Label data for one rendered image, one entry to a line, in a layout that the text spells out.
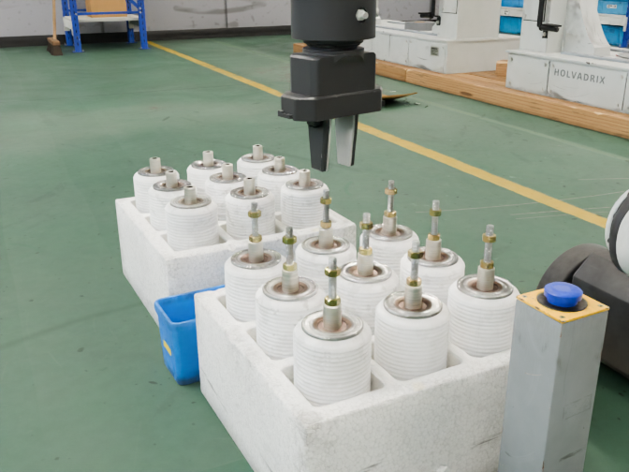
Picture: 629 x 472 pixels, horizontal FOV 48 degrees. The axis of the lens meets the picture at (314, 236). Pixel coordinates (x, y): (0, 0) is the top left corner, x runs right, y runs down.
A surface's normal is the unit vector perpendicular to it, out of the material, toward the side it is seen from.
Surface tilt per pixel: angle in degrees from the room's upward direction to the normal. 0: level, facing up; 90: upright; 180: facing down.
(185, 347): 92
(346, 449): 90
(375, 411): 90
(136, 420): 0
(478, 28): 90
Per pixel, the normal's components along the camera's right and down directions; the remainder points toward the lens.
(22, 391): 0.00, -0.93
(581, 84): -0.91, 0.15
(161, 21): 0.43, 0.32
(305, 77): -0.79, 0.22
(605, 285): -0.66, -0.54
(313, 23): -0.48, 0.32
